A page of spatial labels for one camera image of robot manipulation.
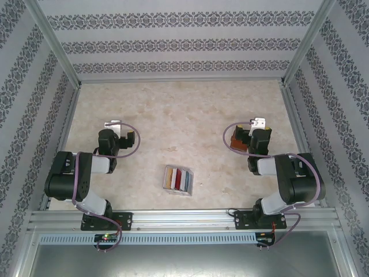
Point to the brown tray with blue lid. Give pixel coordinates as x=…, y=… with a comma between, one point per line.
x=237, y=146

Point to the steel blue credit card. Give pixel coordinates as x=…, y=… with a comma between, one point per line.
x=188, y=181

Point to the clear plastic card box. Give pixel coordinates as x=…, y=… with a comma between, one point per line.
x=184, y=192

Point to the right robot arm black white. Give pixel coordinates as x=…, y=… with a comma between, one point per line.
x=288, y=184

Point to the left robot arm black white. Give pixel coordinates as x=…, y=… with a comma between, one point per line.
x=57, y=184

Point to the gold credit card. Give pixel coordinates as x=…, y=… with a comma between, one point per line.
x=170, y=176

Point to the white credit card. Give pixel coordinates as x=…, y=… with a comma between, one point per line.
x=174, y=177

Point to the red credit card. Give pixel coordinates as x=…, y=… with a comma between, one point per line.
x=179, y=178

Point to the small dark circuit board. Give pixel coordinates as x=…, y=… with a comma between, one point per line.
x=266, y=240

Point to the circuit board with green light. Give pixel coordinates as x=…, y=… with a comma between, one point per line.
x=106, y=238

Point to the grey metal sheet panel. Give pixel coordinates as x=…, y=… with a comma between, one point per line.
x=184, y=262

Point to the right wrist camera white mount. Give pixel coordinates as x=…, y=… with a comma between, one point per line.
x=259, y=122

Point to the left wrist camera grey mount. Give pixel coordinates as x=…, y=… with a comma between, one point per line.
x=113, y=125

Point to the aluminium table edge rail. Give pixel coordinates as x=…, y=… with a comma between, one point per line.
x=181, y=80
x=292, y=115
x=70, y=115

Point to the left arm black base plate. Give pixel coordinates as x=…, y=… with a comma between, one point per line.
x=127, y=220

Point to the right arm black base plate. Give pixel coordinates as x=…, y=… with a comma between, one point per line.
x=240, y=220

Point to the aluminium frame post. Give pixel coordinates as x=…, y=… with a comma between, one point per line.
x=53, y=40
x=306, y=40

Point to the aluminium mounting rail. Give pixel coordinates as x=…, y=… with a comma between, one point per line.
x=184, y=220

